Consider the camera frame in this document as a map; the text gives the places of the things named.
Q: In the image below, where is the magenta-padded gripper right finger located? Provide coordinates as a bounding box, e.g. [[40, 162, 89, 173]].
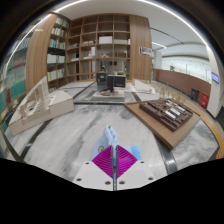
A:
[[114, 144, 158, 192]]

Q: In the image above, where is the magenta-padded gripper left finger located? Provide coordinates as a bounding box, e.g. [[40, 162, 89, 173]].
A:
[[72, 144, 116, 192]]

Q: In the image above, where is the light blue printed towel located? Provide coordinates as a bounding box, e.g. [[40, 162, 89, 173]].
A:
[[91, 124, 143, 168]]

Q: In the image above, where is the brown building model on board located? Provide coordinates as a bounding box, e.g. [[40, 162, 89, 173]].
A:
[[123, 96, 201, 150]]

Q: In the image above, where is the white architectural building model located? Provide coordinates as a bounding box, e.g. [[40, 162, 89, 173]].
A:
[[8, 75, 75, 136]]

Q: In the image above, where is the small white architectural model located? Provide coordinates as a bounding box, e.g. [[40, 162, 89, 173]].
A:
[[128, 78, 158, 94]]

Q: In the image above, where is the black building model grey base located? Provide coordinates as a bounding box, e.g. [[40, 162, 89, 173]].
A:
[[91, 71, 128, 103]]

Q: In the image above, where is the dark waste bin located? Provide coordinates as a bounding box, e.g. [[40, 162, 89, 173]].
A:
[[190, 87, 200, 103]]

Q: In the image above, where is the red box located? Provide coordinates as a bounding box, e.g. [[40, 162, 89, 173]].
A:
[[199, 92, 210, 109]]

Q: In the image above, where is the wooden open shelf unit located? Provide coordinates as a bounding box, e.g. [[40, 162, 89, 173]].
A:
[[46, 13, 132, 89]]

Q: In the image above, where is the white wall poster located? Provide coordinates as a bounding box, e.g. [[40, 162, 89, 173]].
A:
[[139, 45, 154, 58]]

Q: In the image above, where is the wall-mounted display screen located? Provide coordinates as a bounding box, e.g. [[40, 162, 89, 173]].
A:
[[210, 71, 220, 84]]

